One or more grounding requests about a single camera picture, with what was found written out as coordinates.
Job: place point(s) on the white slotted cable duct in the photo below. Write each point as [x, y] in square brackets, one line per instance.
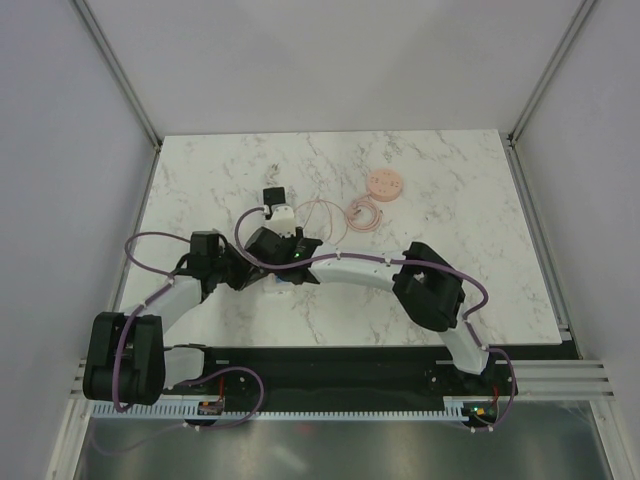
[204, 409]

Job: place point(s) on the white power strip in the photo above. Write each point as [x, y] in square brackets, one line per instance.
[274, 285]

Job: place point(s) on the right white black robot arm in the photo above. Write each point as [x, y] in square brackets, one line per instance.
[434, 295]

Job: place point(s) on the black cube adapter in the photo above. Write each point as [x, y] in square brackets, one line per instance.
[274, 196]

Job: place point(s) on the pink round power socket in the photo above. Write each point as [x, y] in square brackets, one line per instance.
[384, 185]

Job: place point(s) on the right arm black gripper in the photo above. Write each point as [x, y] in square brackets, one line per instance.
[292, 239]

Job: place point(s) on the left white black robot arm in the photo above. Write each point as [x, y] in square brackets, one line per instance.
[125, 362]

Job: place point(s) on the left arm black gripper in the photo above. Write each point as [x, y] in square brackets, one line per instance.
[246, 271]

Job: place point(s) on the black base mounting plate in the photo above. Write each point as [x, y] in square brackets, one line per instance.
[340, 377]

